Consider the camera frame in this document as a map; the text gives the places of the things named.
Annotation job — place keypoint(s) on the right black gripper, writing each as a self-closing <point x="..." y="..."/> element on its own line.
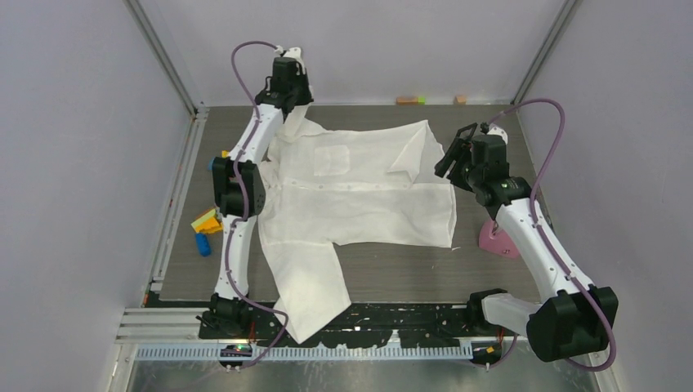
<point x="460" y="151"/>

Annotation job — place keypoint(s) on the white shirt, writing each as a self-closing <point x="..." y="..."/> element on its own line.
<point x="328" y="188"/>

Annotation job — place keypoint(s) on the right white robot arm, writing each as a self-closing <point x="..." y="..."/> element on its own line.
<point x="574" y="316"/>

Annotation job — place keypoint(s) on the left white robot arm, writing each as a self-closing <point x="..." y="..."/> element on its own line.
<point x="240" y="196"/>

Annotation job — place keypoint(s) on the pink stand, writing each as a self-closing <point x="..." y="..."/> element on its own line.
<point x="494" y="240"/>

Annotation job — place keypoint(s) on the wooden block with green end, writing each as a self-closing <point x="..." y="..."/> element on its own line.
<point x="411" y="100"/>

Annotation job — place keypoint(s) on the toy brick pile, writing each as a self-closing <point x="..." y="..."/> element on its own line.
<point x="207" y="223"/>

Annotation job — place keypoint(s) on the blue toy brick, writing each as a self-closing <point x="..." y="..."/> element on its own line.
<point x="203" y="245"/>

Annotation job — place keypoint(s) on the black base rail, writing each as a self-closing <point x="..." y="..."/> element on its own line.
<point x="362" y="325"/>

